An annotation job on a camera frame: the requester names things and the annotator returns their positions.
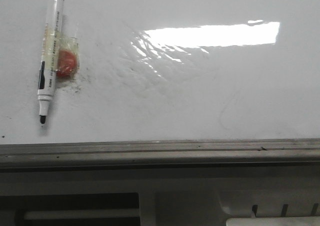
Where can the red round magnet taped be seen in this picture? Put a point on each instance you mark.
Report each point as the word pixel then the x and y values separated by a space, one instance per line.
pixel 67 64

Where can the white black whiteboard marker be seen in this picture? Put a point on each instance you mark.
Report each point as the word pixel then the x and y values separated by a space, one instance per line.
pixel 49 57

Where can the white whiteboard surface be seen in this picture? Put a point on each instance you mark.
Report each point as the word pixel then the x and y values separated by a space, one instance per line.
pixel 165 70

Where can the white machine housing below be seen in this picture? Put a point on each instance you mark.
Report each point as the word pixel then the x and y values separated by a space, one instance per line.
pixel 165 196

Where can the grey aluminium whiteboard frame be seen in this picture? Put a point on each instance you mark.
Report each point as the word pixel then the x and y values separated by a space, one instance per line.
pixel 174 152

